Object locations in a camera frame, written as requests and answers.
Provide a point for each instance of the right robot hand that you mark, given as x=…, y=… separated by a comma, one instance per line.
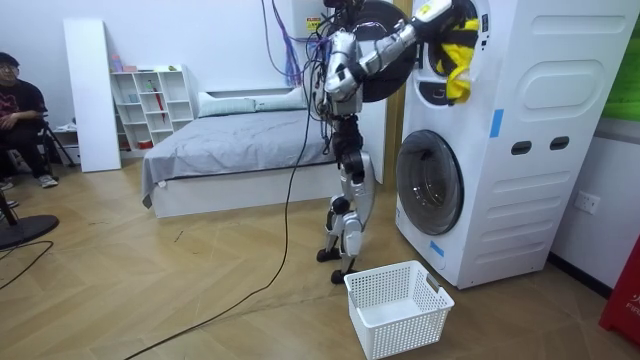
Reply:
x=434, y=11

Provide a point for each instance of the yellow and black cloth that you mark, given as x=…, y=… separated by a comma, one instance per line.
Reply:
x=460, y=55

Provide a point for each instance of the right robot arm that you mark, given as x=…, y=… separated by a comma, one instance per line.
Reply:
x=345, y=55

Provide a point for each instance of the round black washer door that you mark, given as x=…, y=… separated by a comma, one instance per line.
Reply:
x=387, y=82

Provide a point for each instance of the robot body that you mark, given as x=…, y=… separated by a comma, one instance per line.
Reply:
x=346, y=102

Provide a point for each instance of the tall white cabinet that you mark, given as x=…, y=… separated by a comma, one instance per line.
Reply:
x=373, y=142

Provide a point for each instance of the white washing machine tower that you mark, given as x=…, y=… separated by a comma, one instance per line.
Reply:
x=540, y=150

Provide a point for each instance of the pale green pillow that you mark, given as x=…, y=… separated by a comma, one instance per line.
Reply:
x=227, y=106
x=280, y=101

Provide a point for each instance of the robot legs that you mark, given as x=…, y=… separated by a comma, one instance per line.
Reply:
x=361, y=190

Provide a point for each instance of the grey bed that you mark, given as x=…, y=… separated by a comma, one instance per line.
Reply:
x=235, y=145

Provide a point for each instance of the white cube shelf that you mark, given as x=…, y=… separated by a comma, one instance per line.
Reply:
x=172, y=107

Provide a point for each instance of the white plastic laundry basket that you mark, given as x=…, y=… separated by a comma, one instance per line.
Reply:
x=400, y=320

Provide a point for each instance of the red box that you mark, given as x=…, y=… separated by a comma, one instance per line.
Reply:
x=145, y=144

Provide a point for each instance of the red container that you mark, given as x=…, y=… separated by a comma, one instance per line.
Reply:
x=625, y=300

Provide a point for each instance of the tall white board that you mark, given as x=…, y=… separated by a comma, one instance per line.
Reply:
x=92, y=95

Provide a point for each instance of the white storage box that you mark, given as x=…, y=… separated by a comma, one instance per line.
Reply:
x=70, y=145

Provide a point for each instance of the black tripod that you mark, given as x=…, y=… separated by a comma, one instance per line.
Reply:
x=59, y=144

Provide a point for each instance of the round black stand base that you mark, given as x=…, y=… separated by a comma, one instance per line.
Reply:
x=25, y=230

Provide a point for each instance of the green wall poster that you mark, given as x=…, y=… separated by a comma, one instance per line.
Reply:
x=625, y=85

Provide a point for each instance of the white wall socket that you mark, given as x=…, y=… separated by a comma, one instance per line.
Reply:
x=586, y=202

